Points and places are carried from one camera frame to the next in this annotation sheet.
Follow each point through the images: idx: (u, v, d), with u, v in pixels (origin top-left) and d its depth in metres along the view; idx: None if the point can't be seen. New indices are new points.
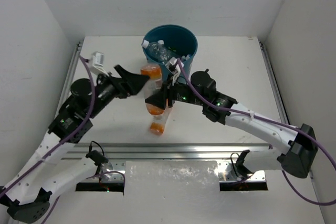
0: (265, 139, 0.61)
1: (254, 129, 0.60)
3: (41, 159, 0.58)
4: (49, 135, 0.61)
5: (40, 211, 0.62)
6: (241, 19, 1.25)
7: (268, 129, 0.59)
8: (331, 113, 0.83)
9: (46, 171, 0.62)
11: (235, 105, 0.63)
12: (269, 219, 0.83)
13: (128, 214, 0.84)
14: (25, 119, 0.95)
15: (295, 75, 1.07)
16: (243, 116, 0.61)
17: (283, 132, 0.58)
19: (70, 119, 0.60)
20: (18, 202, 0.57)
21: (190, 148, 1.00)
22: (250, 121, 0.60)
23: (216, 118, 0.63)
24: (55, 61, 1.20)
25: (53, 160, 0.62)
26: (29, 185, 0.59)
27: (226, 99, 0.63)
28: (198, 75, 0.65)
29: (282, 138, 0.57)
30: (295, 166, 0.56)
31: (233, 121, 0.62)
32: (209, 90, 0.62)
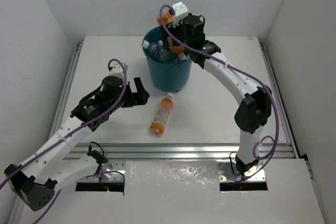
0: (229, 88, 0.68)
1: (224, 76, 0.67)
3: (63, 138, 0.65)
4: (72, 119, 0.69)
5: (46, 199, 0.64)
6: (241, 19, 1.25)
7: (233, 78, 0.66)
8: (331, 113, 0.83)
9: (62, 152, 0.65)
11: (218, 53, 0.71)
12: (269, 219, 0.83)
13: (128, 214, 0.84)
14: (25, 118, 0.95)
15: (295, 75, 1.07)
16: (218, 63, 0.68)
17: (244, 86, 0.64)
19: (92, 107, 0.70)
20: (33, 179, 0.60)
21: (198, 147, 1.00)
22: (223, 69, 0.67)
23: (198, 60, 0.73)
24: (55, 61, 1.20)
25: (71, 144, 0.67)
26: (46, 163, 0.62)
27: (212, 46, 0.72)
28: (189, 17, 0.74)
29: (241, 89, 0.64)
30: (242, 116, 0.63)
31: (210, 66, 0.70)
32: (194, 29, 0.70)
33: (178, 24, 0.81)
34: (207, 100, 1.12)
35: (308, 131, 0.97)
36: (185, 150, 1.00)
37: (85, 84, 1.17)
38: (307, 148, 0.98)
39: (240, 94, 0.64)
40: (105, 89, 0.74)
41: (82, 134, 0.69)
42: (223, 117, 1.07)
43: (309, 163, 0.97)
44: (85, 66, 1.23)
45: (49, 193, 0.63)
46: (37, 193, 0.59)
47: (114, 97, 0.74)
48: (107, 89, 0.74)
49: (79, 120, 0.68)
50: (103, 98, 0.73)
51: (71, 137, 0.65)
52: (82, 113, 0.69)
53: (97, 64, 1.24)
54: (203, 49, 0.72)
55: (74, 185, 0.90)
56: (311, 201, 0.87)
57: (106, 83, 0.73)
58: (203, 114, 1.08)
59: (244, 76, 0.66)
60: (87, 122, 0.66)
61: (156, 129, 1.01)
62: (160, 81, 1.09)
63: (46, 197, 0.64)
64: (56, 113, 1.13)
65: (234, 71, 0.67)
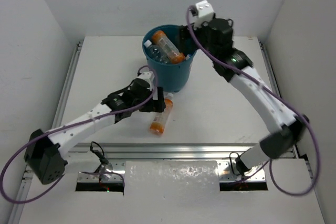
0: (260, 112, 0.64)
1: (256, 98, 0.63)
3: (93, 118, 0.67)
4: (102, 106, 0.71)
5: (55, 173, 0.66)
6: (241, 19, 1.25)
7: (267, 104, 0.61)
8: (331, 113, 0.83)
9: (86, 131, 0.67)
11: (250, 68, 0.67)
12: (268, 219, 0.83)
13: (128, 214, 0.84)
14: (25, 118, 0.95)
15: (295, 75, 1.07)
16: (251, 83, 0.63)
17: (280, 113, 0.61)
19: (121, 101, 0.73)
20: (58, 146, 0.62)
21: (197, 148, 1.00)
22: (256, 91, 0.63)
23: (224, 73, 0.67)
24: (55, 61, 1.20)
25: (96, 126, 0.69)
26: (73, 135, 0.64)
27: (242, 57, 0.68)
28: (216, 22, 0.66)
29: (276, 117, 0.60)
30: (273, 146, 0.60)
31: (240, 84, 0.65)
32: (223, 38, 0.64)
33: (200, 26, 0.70)
34: (207, 100, 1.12)
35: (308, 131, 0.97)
36: (184, 150, 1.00)
37: (85, 84, 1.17)
38: (307, 148, 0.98)
39: (275, 122, 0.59)
40: (134, 87, 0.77)
41: (107, 121, 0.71)
42: (223, 117, 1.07)
43: (309, 163, 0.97)
44: (85, 66, 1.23)
45: (60, 169, 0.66)
46: (54, 163, 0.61)
47: (140, 97, 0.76)
48: (137, 89, 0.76)
49: (107, 107, 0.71)
50: (131, 96, 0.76)
51: (99, 120, 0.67)
52: (111, 104, 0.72)
53: (97, 64, 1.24)
54: (232, 61, 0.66)
55: (74, 185, 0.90)
56: (311, 201, 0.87)
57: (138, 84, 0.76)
58: (203, 114, 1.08)
59: (279, 102, 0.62)
60: (117, 112, 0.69)
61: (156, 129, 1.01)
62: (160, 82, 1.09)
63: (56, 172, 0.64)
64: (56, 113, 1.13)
65: (269, 94, 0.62)
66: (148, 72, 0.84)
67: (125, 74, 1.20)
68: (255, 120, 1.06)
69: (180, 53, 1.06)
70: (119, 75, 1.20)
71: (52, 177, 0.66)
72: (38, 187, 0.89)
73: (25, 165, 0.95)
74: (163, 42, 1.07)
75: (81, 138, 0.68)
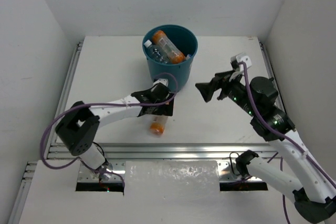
0: (300, 178, 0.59)
1: (300, 167, 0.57)
3: (126, 104, 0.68)
4: (132, 97, 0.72)
5: (83, 148, 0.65)
6: (241, 19, 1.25)
7: (312, 174, 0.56)
8: (332, 113, 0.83)
9: (118, 114, 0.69)
11: (292, 132, 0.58)
12: (268, 219, 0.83)
13: (128, 214, 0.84)
14: (25, 118, 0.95)
15: (295, 75, 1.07)
16: (294, 149, 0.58)
17: (324, 185, 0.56)
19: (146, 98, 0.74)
20: (98, 117, 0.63)
21: (197, 148, 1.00)
22: (300, 159, 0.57)
23: (264, 132, 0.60)
24: (55, 61, 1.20)
25: (125, 113, 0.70)
26: (109, 113, 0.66)
27: (283, 117, 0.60)
28: (259, 81, 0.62)
29: (321, 191, 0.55)
30: (313, 215, 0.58)
31: (283, 149, 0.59)
32: (268, 101, 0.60)
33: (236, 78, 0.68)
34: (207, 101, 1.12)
35: (308, 131, 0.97)
36: (184, 150, 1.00)
37: (85, 84, 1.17)
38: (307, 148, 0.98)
39: (318, 196, 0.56)
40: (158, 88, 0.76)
41: (132, 112, 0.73)
42: (223, 118, 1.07)
43: None
44: (85, 66, 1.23)
45: (88, 142, 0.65)
46: (90, 132, 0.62)
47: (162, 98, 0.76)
48: (160, 90, 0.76)
49: (137, 98, 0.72)
50: (154, 95, 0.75)
51: (131, 107, 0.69)
52: (138, 98, 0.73)
53: (97, 64, 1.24)
54: (274, 123, 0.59)
55: (74, 185, 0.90)
56: None
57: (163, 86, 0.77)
58: (203, 114, 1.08)
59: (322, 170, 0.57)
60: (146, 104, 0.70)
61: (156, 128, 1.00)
62: None
63: (84, 147, 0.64)
64: (56, 114, 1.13)
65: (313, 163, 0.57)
66: (165, 79, 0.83)
67: (125, 74, 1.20)
68: None
69: (180, 53, 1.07)
70: (119, 75, 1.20)
71: (79, 150, 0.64)
72: (38, 187, 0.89)
73: (25, 165, 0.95)
74: (163, 42, 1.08)
75: (111, 119, 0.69)
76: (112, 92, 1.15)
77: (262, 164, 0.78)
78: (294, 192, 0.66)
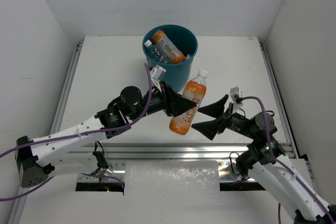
0: (294, 199, 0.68)
1: (291, 188, 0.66)
3: (78, 134, 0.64)
4: (95, 119, 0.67)
5: (37, 180, 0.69)
6: (241, 19, 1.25)
7: (302, 194, 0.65)
8: (331, 113, 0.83)
9: (72, 145, 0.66)
11: (282, 157, 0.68)
12: (269, 219, 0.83)
13: (127, 214, 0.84)
14: (26, 118, 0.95)
15: (295, 76, 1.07)
16: (285, 171, 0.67)
17: (315, 205, 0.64)
19: (116, 116, 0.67)
20: (36, 158, 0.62)
21: (197, 148, 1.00)
22: (291, 180, 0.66)
23: (258, 157, 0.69)
24: (55, 60, 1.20)
25: (82, 141, 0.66)
26: (54, 149, 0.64)
27: (274, 143, 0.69)
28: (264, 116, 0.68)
29: (313, 209, 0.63)
30: None
31: (274, 170, 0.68)
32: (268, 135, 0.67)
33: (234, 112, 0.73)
34: (207, 101, 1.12)
35: (308, 131, 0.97)
36: (185, 151, 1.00)
37: (85, 84, 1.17)
38: (307, 148, 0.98)
39: (311, 214, 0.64)
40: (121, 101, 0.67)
41: (97, 136, 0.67)
42: None
43: (309, 163, 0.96)
44: (85, 66, 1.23)
45: (42, 176, 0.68)
46: (32, 172, 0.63)
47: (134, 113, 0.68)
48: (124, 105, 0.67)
49: (100, 121, 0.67)
50: (125, 109, 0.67)
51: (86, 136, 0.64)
52: (105, 118, 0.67)
53: (97, 64, 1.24)
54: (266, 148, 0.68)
55: (74, 185, 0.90)
56: None
57: (128, 97, 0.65)
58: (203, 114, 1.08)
59: (312, 191, 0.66)
60: (106, 129, 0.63)
61: (175, 131, 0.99)
62: None
63: (38, 178, 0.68)
64: (56, 114, 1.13)
65: (302, 184, 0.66)
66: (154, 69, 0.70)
67: (125, 74, 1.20)
68: None
69: (180, 53, 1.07)
70: (119, 75, 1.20)
71: (31, 183, 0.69)
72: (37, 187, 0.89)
73: None
74: (163, 42, 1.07)
75: (66, 150, 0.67)
76: (112, 93, 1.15)
77: (264, 172, 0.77)
78: (296, 211, 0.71)
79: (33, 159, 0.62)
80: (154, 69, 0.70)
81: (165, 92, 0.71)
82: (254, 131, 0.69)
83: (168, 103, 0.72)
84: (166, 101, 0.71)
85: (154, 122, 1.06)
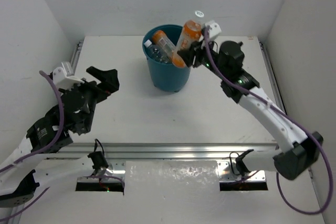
0: (272, 132, 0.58)
1: (266, 117, 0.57)
3: (12, 164, 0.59)
4: (27, 142, 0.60)
5: (22, 200, 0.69)
6: (241, 19, 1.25)
7: (277, 122, 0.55)
8: (331, 113, 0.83)
9: (19, 172, 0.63)
11: (257, 88, 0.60)
12: (269, 219, 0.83)
13: (127, 213, 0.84)
14: (25, 118, 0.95)
15: (295, 76, 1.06)
16: (259, 102, 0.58)
17: (292, 131, 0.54)
19: (44, 130, 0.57)
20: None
21: (198, 148, 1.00)
22: (265, 109, 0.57)
23: (232, 93, 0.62)
24: (55, 60, 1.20)
25: (27, 167, 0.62)
26: (1, 182, 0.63)
27: (249, 78, 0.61)
28: (228, 44, 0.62)
29: (289, 136, 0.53)
30: (290, 168, 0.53)
31: (248, 103, 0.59)
32: (234, 62, 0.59)
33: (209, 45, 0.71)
34: (207, 101, 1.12)
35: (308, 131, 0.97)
36: (185, 150, 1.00)
37: None
38: None
39: (287, 142, 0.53)
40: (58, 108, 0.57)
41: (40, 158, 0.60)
42: (223, 117, 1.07)
43: None
44: (85, 66, 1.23)
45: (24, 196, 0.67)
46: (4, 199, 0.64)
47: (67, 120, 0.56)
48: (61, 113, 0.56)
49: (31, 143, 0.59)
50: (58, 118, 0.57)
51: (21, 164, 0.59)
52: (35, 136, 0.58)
53: (97, 64, 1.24)
54: (239, 82, 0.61)
55: (74, 185, 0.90)
56: (311, 201, 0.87)
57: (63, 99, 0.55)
58: (203, 114, 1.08)
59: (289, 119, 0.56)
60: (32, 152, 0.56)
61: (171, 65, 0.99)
62: (160, 83, 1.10)
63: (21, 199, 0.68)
64: None
65: (278, 112, 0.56)
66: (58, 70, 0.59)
67: (125, 74, 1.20)
68: (256, 120, 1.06)
69: None
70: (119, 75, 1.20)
71: (18, 202, 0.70)
72: None
73: None
74: (163, 42, 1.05)
75: (19, 177, 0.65)
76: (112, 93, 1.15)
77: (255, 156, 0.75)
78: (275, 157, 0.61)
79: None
80: (58, 70, 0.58)
81: (85, 83, 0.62)
82: (222, 64, 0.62)
83: (96, 87, 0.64)
84: (92, 85, 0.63)
85: (154, 122, 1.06)
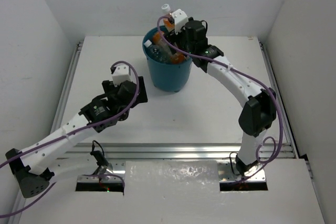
0: (234, 93, 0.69)
1: (228, 78, 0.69)
3: (65, 135, 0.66)
4: (80, 117, 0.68)
5: (38, 189, 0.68)
6: (241, 19, 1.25)
7: (235, 81, 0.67)
8: (331, 113, 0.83)
9: (62, 149, 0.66)
11: (220, 57, 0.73)
12: (269, 219, 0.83)
13: (127, 213, 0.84)
14: (26, 118, 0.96)
15: (295, 76, 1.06)
16: (221, 67, 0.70)
17: (248, 88, 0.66)
19: (102, 108, 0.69)
20: (29, 168, 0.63)
21: (198, 148, 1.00)
22: (226, 72, 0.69)
23: (200, 64, 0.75)
24: (55, 60, 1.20)
25: (73, 142, 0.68)
26: (44, 156, 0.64)
27: (214, 50, 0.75)
28: (191, 22, 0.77)
29: (245, 92, 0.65)
30: (249, 120, 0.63)
31: (213, 70, 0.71)
32: (196, 33, 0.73)
33: (180, 30, 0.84)
34: (207, 101, 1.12)
35: (308, 131, 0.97)
36: (185, 150, 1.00)
37: (85, 84, 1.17)
38: (307, 148, 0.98)
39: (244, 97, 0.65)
40: (119, 93, 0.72)
41: (87, 133, 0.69)
42: (223, 117, 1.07)
43: (308, 163, 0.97)
44: (85, 66, 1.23)
45: (43, 185, 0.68)
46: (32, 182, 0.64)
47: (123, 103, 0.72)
48: (121, 94, 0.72)
49: (85, 118, 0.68)
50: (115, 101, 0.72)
51: (73, 136, 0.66)
52: (91, 112, 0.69)
53: (97, 64, 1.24)
54: (206, 53, 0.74)
55: (74, 184, 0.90)
56: (311, 200, 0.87)
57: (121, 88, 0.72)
58: (203, 114, 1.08)
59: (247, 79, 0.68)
60: (93, 124, 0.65)
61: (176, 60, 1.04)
62: (160, 82, 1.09)
63: (39, 188, 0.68)
64: (57, 113, 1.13)
65: (237, 74, 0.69)
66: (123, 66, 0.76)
67: None
68: None
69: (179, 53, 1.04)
70: None
71: (32, 193, 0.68)
72: None
73: None
74: (163, 42, 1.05)
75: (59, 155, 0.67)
76: None
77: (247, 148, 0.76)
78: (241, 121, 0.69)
79: (25, 169, 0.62)
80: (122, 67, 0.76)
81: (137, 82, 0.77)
82: (189, 39, 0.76)
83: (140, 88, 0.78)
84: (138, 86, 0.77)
85: (154, 122, 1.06)
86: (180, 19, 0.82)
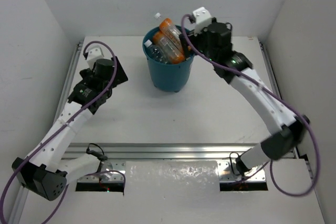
0: (262, 113, 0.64)
1: (258, 98, 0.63)
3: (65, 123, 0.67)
4: (70, 104, 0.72)
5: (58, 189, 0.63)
6: (241, 19, 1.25)
7: (267, 103, 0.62)
8: (331, 113, 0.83)
9: (67, 138, 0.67)
11: (249, 70, 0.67)
12: (268, 220, 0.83)
13: (127, 213, 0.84)
14: (26, 118, 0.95)
15: (295, 76, 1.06)
16: (251, 84, 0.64)
17: (280, 114, 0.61)
19: (87, 90, 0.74)
20: (44, 166, 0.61)
21: (198, 148, 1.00)
22: (256, 91, 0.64)
23: (223, 75, 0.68)
24: (55, 60, 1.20)
25: (74, 129, 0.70)
26: (53, 149, 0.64)
27: (242, 59, 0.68)
28: (214, 24, 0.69)
29: (277, 118, 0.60)
30: (276, 149, 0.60)
31: (241, 84, 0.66)
32: (222, 39, 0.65)
33: (201, 31, 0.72)
34: (207, 101, 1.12)
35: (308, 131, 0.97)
36: (184, 150, 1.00)
37: None
38: (307, 148, 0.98)
39: (276, 124, 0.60)
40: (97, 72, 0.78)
41: (84, 116, 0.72)
42: (223, 117, 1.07)
43: (309, 164, 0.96)
44: (85, 66, 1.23)
45: (63, 182, 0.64)
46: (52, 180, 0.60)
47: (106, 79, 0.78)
48: (101, 72, 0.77)
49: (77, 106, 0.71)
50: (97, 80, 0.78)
51: (73, 121, 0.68)
52: (79, 96, 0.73)
53: None
54: (232, 63, 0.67)
55: (74, 185, 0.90)
56: (311, 200, 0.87)
57: (96, 65, 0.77)
58: (203, 114, 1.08)
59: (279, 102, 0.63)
60: (87, 104, 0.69)
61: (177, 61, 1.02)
62: (160, 82, 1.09)
63: (60, 186, 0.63)
64: (56, 113, 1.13)
65: (268, 94, 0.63)
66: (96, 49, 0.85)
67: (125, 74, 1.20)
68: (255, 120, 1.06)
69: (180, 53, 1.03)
70: None
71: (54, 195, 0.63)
72: None
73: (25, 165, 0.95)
74: (163, 42, 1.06)
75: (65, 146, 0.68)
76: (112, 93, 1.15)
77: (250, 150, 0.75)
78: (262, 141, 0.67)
79: (41, 167, 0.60)
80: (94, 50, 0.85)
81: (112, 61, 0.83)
82: (209, 43, 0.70)
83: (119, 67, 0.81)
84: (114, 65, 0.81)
85: (154, 122, 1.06)
86: (202, 18, 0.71)
